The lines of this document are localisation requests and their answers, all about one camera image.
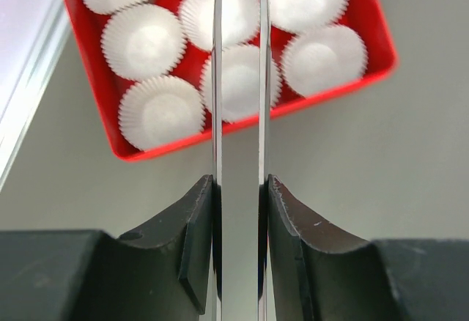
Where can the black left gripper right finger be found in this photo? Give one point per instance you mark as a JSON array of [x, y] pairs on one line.
[[322, 272]]

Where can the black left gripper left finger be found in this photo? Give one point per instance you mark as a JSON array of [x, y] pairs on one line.
[[156, 271]]

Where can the red chocolate box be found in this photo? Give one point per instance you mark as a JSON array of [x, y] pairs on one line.
[[363, 16]]

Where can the aluminium frame rail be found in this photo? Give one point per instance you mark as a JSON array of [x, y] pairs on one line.
[[32, 83]]

